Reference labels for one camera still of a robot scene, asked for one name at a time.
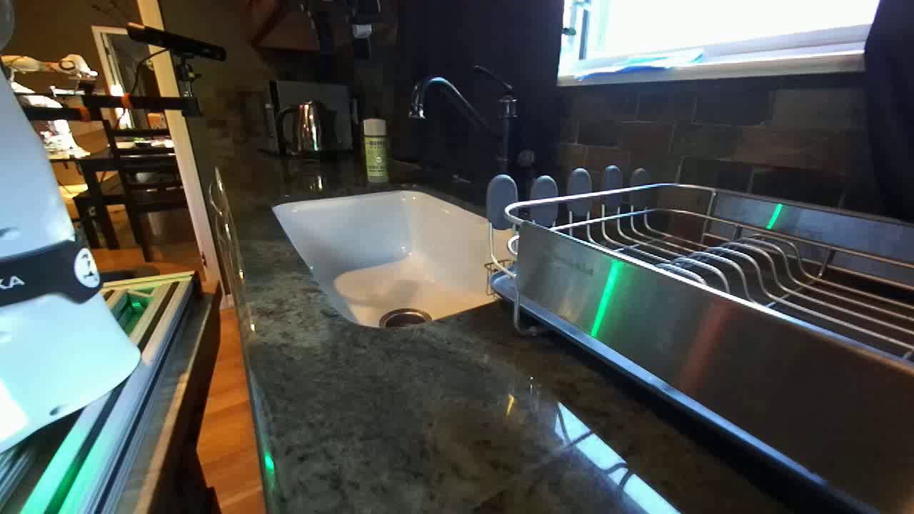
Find stainless steel dish rack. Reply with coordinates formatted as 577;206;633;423
499;179;914;514

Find dark grey box appliance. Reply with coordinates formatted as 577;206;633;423
267;77;359;160

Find white kitchen sink basin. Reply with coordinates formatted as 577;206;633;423
270;187;516;332

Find dark wooden chair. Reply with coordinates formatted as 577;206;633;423
76;90;193;262

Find green dish soap bottle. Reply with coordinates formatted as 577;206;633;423
359;115;393;187

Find white framed kitchen window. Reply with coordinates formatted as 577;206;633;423
554;0;886;90

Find black stereo camera bar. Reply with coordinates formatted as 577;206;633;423
122;19;230;66

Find dark jar on counter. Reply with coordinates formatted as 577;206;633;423
273;93;336;160

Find dark curved kitchen faucet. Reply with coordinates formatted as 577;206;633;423
404;63;526;182

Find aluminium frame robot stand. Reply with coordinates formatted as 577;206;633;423
0;269;223;514

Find grey cup holder pegs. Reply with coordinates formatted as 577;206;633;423
483;162;658;232

